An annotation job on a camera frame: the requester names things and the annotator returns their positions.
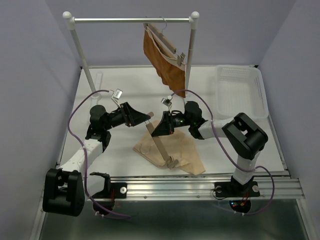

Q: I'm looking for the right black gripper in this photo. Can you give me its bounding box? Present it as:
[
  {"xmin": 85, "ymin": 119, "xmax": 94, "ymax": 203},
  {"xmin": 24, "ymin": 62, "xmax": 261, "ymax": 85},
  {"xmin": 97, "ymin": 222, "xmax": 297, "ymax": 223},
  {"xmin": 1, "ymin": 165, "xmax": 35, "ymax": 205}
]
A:
[{"xmin": 151, "ymin": 109, "xmax": 193, "ymax": 136}]

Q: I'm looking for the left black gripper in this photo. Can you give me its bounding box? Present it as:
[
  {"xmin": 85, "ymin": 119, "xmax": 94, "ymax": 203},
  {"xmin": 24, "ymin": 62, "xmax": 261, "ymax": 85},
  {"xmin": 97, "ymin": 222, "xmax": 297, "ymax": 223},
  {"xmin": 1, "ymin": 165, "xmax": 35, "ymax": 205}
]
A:
[{"xmin": 103, "ymin": 102, "xmax": 151, "ymax": 131}]

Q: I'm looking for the wooden clip hanger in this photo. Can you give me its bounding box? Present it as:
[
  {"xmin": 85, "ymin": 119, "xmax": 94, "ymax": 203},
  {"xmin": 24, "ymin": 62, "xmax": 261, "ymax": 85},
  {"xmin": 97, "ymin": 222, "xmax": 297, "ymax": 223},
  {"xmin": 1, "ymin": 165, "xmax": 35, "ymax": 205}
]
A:
[{"xmin": 145, "ymin": 122, "xmax": 179, "ymax": 169}]

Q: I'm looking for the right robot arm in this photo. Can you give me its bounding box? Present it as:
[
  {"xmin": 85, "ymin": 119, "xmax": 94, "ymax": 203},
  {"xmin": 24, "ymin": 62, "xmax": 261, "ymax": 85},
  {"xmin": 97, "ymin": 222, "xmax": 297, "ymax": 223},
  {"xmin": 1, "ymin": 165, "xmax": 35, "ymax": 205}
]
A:
[{"xmin": 151, "ymin": 101, "xmax": 269, "ymax": 198}]

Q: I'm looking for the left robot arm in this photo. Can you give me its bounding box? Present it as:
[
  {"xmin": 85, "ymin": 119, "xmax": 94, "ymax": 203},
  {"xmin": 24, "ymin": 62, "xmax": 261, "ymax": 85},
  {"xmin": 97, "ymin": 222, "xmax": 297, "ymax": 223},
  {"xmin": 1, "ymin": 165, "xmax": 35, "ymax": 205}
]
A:
[{"xmin": 42, "ymin": 102, "xmax": 154, "ymax": 217}]

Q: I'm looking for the brown underwear on hanger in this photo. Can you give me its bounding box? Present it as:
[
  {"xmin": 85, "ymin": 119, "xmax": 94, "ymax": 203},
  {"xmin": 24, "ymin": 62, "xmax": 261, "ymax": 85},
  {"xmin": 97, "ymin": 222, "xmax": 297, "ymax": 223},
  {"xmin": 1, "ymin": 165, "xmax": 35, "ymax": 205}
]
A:
[{"xmin": 143, "ymin": 26, "xmax": 186, "ymax": 92}]

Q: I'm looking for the white plastic basket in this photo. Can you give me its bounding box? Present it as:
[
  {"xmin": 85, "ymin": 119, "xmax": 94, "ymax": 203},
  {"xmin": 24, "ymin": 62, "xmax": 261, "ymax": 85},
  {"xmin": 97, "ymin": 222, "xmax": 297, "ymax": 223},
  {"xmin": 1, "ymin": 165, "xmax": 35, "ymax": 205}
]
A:
[{"xmin": 215, "ymin": 64, "xmax": 269, "ymax": 121}]

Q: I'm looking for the white clothes rack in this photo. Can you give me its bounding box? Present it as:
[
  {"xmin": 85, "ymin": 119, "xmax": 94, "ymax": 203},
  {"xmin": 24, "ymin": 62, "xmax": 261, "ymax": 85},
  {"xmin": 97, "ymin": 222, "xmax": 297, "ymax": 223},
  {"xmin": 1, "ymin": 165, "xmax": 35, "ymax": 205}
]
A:
[{"xmin": 62, "ymin": 11, "xmax": 200, "ymax": 99}]

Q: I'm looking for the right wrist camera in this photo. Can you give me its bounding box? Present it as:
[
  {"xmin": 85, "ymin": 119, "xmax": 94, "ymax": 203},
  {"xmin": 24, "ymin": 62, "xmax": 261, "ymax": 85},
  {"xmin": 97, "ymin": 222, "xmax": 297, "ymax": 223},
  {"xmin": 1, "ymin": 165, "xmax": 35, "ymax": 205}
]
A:
[{"xmin": 161, "ymin": 95, "xmax": 173, "ymax": 112}]

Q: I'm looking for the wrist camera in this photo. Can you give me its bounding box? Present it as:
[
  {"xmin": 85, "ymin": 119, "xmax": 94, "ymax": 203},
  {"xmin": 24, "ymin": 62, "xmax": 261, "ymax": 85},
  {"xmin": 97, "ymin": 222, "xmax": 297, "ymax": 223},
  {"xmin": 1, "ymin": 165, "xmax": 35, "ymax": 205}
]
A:
[
  {"xmin": 109, "ymin": 88, "xmax": 123, "ymax": 107},
  {"xmin": 161, "ymin": 95, "xmax": 173, "ymax": 112}
]

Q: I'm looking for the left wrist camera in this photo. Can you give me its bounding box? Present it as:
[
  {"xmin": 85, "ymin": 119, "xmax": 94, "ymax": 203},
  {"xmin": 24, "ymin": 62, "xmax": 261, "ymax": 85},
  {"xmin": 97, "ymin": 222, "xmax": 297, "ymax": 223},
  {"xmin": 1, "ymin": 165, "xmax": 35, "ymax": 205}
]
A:
[{"xmin": 109, "ymin": 88, "xmax": 123, "ymax": 107}]

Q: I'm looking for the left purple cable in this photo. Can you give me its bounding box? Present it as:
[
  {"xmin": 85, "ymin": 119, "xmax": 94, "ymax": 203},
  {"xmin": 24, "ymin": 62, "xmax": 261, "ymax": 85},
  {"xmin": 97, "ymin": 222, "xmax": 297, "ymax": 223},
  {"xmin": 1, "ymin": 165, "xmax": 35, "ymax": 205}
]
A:
[{"xmin": 67, "ymin": 89, "xmax": 132, "ymax": 220}]

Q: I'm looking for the aluminium mounting rail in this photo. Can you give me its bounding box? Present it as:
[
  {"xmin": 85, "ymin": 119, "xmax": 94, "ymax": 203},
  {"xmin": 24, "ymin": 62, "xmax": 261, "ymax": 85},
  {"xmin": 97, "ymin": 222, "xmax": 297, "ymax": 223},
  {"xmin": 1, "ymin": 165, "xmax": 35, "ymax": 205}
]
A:
[{"xmin": 42, "ymin": 174, "xmax": 307, "ymax": 201}]

